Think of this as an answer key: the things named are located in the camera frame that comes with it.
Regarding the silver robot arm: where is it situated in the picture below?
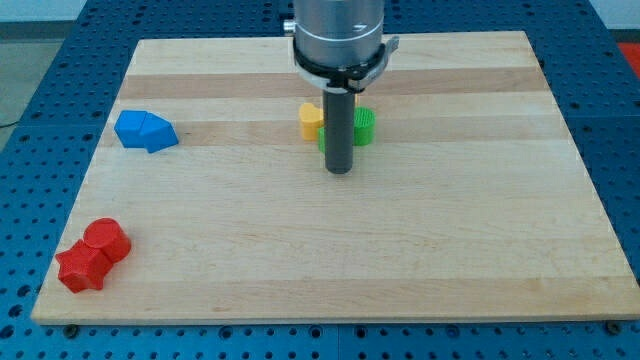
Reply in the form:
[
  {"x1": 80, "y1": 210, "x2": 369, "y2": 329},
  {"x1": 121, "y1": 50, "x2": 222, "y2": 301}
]
[{"x1": 293, "y1": 0, "x2": 384, "y2": 68}]

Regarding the blue triangle block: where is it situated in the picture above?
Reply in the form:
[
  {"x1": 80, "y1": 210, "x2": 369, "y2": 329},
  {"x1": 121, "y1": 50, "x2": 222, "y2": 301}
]
[{"x1": 139, "y1": 112, "x2": 179, "y2": 153}]

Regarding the blue cube block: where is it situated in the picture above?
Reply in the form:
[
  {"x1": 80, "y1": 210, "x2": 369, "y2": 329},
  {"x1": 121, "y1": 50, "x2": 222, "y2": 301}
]
[{"x1": 114, "y1": 110, "x2": 147, "y2": 148}]

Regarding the red star block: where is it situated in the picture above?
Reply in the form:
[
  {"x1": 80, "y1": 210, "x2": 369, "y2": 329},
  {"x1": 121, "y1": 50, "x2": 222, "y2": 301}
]
[{"x1": 55, "y1": 240, "x2": 113, "y2": 293}]

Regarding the green block behind rod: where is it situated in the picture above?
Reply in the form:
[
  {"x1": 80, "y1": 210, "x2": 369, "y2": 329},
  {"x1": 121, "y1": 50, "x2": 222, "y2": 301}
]
[{"x1": 317, "y1": 127, "x2": 325, "y2": 153}]

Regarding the yellow heart block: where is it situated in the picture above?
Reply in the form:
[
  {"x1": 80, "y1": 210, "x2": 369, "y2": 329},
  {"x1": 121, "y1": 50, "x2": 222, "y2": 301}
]
[{"x1": 298, "y1": 102, "x2": 324, "y2": 141}]

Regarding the green round block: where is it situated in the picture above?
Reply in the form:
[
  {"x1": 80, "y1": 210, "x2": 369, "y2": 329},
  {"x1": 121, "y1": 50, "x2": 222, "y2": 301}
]
[{"x1": 354, "y1": 107, "x2": 376, "y2": 146}]

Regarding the wooden board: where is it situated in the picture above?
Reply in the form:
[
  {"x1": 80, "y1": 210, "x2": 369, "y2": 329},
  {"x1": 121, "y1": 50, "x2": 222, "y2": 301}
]
[{"x1": 32, "y1": 31, "x2": 639, "y2": 325}]

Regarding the red cylinder block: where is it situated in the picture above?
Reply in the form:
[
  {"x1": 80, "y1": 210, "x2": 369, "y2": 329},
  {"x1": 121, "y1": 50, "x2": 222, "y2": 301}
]
[{"x1": 83, "y1": 218, "x2": 132, "y2": 263}]

